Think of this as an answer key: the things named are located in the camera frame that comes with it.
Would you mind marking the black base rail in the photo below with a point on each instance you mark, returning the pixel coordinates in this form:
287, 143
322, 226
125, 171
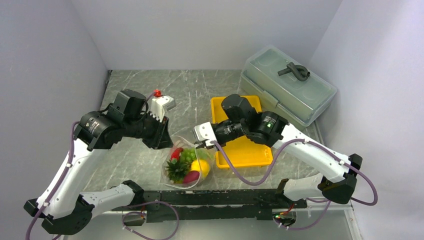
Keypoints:
258, 204

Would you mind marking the clear zip top bag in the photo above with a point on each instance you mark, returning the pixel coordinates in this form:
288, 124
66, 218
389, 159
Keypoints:
201, 153

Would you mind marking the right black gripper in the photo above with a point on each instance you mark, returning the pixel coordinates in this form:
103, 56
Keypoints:
219, 143

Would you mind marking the red toy chili pepper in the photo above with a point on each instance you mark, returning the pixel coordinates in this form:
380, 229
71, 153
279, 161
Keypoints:
176, 154

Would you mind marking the green toy grapes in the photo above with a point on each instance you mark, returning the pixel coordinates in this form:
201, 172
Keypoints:
188, 156

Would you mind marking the yellow toy lemon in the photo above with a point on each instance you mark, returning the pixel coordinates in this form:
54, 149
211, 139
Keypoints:
202, 166

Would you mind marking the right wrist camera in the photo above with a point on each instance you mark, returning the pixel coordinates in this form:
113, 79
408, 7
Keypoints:
205, 136

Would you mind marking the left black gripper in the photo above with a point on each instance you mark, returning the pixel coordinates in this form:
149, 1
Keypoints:
161, 138

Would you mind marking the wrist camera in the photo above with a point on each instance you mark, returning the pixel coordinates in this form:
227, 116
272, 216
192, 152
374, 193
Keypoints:
160, 104
205, 136

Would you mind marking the green translucent storage box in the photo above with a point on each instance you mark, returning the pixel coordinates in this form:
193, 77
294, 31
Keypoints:
286, 87

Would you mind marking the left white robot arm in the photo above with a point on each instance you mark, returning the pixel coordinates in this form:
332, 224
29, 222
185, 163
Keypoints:
63, 207

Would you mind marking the orange toy pineapple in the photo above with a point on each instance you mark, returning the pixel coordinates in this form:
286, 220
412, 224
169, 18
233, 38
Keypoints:
176, 171

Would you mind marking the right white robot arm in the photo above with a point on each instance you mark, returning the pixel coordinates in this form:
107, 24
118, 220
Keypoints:
338, 178

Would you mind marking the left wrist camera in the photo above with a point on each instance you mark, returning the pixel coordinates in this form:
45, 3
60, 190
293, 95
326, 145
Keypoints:
160, 104

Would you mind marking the yellow plastic tray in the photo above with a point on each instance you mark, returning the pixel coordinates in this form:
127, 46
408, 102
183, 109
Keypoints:
241, 152

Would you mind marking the purple toy sweet potato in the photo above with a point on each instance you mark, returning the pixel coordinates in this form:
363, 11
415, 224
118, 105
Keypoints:
192, 176

